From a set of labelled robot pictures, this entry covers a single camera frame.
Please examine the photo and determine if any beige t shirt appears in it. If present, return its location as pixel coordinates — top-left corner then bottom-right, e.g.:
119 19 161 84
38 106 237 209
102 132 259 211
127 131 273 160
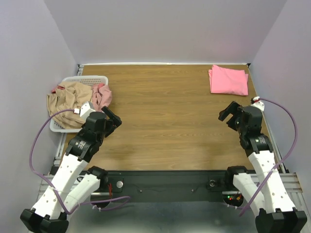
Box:
47 82 92 129

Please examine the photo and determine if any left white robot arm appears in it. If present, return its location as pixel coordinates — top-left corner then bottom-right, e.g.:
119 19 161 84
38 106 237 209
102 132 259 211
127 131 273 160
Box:
20 104 122 233

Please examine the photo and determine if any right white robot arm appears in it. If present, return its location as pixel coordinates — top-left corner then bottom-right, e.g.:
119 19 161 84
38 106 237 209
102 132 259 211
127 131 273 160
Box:
218 97 307 233

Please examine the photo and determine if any dusty pink crumpled t shirt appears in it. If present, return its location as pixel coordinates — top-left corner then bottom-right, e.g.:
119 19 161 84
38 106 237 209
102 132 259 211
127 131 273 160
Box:
91 83 112 111

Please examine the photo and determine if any folded bright pink t shirt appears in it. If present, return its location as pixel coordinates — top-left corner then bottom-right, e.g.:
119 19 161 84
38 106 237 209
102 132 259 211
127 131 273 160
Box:
208 65 248 96

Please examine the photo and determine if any white plastic laundry basket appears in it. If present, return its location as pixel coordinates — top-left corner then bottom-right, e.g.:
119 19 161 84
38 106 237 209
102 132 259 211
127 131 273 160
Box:
47 75 112 133

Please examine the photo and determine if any red crumpled t shirt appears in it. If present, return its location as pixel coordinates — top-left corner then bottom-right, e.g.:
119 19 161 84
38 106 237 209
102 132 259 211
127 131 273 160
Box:
51 85 65 94

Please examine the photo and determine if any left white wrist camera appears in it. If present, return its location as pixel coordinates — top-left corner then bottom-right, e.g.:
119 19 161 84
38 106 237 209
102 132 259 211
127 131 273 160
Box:
73 101 96 121

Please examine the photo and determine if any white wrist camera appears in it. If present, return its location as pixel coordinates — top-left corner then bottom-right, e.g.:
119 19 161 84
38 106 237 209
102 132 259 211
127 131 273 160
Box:
251 96 264 112
73 101 96 121

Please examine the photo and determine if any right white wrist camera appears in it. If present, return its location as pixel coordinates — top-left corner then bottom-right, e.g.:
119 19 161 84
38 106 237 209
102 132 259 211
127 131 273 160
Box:
251 96 264 112

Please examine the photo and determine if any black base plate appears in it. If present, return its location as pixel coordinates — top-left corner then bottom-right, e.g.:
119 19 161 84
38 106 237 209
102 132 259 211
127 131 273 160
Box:
90 170 238 202

